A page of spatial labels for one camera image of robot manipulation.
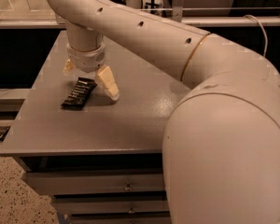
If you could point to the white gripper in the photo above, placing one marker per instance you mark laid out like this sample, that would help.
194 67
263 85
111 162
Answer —
86 61

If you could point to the black chocolate bar wrapper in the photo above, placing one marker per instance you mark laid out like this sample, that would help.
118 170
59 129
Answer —
80 94

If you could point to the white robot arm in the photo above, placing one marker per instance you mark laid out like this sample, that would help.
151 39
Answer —
221 145

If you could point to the grey drawer cabinet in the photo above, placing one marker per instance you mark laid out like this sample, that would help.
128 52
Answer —
103 135

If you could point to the top grey drawer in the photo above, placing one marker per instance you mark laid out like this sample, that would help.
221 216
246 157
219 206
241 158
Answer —
93 182

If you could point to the grey drawer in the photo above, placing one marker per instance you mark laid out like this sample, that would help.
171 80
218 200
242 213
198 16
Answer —
126 203
140 218
93 182

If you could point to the middle grey drawer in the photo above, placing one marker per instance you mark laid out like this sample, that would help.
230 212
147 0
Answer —
126 203

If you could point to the bottom grey drawer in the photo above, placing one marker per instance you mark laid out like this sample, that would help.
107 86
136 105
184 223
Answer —
140 218

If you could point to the metal window rail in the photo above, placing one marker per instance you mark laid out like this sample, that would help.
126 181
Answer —
36 14

